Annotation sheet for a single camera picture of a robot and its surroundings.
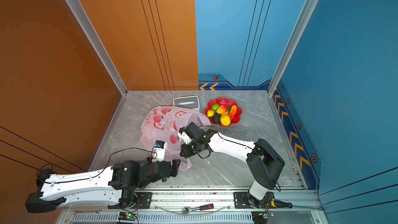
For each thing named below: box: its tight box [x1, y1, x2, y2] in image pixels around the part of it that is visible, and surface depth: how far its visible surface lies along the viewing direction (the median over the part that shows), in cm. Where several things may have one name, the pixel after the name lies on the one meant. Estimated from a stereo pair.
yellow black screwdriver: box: [270, 200, 293, 209], surface depth 72 cm
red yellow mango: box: [216, 104, 228, 115], surface depth 103 cm
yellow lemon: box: [220, 114, 231, 127], surface depth 96 cm
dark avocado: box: [212, 113, 222, 124], surface depth 101 cm
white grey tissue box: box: [173, 95, 201, 114], surface depth 111 cm
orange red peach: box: [229, 104, 237, 120], surface depth 104 cm
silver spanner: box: [72, 209, 102, 215], surface depth 72 cm
